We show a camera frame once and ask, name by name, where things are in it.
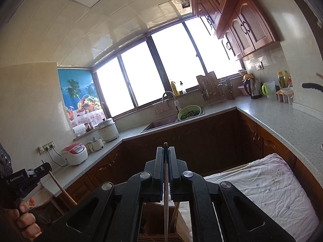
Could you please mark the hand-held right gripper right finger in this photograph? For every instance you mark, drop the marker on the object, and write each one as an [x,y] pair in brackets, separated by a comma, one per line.
[172,171]

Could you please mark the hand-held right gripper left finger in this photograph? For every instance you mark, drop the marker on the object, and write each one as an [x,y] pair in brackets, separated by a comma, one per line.
[159,171]

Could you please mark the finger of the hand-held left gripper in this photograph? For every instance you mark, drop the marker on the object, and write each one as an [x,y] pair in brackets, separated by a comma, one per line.
[41,170]

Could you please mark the wooden stick utensil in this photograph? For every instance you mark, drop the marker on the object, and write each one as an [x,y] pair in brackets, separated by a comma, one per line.
[63,189]

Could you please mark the metal chopstick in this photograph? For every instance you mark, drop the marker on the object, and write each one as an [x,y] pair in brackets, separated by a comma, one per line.
[165,206]

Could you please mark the wooden chopstick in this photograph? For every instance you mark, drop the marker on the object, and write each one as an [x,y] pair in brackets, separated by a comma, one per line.
[175,211]

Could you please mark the wooden utensil holder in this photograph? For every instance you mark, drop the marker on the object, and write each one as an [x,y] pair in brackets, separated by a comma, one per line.
[154,219]

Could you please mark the person's left hand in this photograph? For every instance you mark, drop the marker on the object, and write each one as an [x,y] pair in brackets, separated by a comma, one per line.
[27,221]

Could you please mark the small orange tomato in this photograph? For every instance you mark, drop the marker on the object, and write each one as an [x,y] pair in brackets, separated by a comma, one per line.
[31,201]

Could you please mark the red and white rice cooker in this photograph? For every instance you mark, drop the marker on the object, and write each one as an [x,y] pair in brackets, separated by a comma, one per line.
[74,153]

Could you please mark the brown wooden lower cabinets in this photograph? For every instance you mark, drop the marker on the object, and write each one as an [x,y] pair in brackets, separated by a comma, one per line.
[201,136]

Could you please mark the brown wooden cabinets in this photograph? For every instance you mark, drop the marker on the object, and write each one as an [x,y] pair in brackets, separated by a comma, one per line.
[201,136]
[252,25]

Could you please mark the steel kitchen sink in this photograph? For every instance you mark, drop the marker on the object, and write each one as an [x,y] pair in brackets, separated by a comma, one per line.
[159,124]

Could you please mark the white storage box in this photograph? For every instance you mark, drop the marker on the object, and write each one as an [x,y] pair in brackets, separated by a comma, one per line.
[79,129]

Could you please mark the green colander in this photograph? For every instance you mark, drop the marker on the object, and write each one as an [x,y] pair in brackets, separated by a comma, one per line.
[189,113]

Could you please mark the small white electric cooker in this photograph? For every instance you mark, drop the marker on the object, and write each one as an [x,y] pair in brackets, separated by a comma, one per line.
[97,145]

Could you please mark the pink dish cloth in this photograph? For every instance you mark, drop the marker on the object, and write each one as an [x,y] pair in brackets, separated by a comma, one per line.
[161,108]

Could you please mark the dark glass jar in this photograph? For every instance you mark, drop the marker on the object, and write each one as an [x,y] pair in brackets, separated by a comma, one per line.
[89,127]

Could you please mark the large white electric cooker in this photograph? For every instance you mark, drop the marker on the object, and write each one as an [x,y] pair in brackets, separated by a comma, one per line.
[108,131]

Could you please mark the metal sink faucet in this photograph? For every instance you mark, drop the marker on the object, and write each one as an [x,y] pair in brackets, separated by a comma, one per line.
[176,104]

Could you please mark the white floral tablecloth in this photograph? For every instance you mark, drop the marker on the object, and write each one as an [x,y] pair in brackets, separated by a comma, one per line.
[252,181]

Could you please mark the yellow oil bottle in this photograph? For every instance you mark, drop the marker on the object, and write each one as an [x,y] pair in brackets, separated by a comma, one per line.
[174,88]

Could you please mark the metal dish rack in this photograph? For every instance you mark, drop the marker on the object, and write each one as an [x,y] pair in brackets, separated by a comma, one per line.
[214,98]

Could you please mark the kitchen window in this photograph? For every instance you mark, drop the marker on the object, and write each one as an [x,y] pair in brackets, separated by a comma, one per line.
[141,75]

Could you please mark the wooden cutting board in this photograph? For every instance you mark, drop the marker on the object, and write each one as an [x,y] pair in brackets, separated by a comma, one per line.
[209,77]

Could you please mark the pink plastic basin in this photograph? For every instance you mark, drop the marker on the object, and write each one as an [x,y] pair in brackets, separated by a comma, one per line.
[241,90]

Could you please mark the steel electric kettle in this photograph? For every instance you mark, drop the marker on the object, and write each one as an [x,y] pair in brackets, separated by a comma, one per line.
[253,88]

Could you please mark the condiment jar set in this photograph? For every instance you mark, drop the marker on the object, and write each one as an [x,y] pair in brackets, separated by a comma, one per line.
[285,97]

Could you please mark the yellow seasoning bottle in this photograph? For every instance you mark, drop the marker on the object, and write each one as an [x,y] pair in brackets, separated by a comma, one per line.
[286,79]

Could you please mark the brown wooden upper cabinets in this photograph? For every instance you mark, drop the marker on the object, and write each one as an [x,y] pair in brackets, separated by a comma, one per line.
[252,25]

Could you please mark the wall socket strip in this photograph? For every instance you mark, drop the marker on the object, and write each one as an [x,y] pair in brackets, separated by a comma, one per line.
[46,147]

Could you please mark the tropical fruit wall poster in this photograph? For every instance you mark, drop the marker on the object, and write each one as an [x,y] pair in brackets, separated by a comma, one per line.
[75,88]

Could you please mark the white wall socket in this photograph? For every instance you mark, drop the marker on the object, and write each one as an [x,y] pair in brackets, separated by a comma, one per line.
[259,65]

